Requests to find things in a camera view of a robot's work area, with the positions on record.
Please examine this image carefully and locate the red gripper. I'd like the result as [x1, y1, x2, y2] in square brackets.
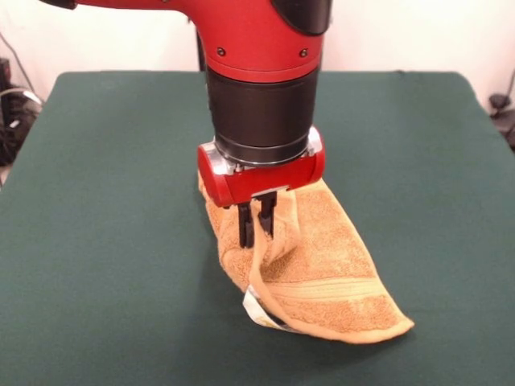
[196, 126, 327, 248]

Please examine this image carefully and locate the tan terry towel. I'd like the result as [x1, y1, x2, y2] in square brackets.
[196, 168, 415, 345]

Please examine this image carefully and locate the dark green table cloth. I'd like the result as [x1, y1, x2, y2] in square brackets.
[0, 70, 515, 386]

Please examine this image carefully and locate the black equipment pile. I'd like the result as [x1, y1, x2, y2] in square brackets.
[0, 58, 44, 166]

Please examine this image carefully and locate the black stand base foot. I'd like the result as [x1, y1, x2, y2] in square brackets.
[488, 92, 515, 152]

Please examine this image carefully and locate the thin grey cable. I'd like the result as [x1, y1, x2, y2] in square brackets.
[0, 31, 43, 106]

